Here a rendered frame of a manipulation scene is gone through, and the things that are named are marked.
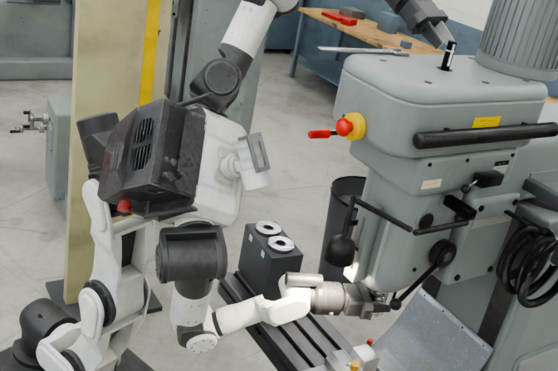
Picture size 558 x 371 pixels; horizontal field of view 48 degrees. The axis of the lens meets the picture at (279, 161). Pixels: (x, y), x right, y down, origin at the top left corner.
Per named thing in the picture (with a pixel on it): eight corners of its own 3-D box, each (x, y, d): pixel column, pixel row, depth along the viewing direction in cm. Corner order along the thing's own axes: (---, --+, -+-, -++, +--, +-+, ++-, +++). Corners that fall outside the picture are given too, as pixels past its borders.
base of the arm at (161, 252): (156, 294, 142) (160, 273, 133) (152, 242, 148) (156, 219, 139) (222, 289, 146) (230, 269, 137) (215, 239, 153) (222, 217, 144)
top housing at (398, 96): (393, 164, 127) (413, 90, 121) (320, 116, 146) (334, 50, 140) (535, 148, 152) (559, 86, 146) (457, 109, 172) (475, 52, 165)
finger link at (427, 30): (436, 51, 140) (419, 30, 142) (445, 41, 138) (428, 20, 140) (432, 51, 139) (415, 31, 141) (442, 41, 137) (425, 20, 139)
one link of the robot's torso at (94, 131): (64, 124, 172) (100, 110, 160) (104, 116, 182) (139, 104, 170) (92, 222, 174) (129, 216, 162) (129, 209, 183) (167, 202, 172)
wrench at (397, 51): (323, 53, 135) (324, 49, 135) (314, 48, 138) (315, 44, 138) (408, 56, 148) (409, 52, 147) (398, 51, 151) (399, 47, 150)
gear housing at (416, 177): (411, 201, 137) (423, 159, 133) (345, 153, 155) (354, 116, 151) (510, 185, 155) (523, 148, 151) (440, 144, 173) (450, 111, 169)
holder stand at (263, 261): (261, 305, 208) (271, 255, 200) (237, 267, 225) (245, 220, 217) (293, 300, 214) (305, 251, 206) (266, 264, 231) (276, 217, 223)
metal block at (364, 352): (359, 378, 173) (364, 362, 170) (347, 363, 177) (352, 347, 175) (374, 374, 175) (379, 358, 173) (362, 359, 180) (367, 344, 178)
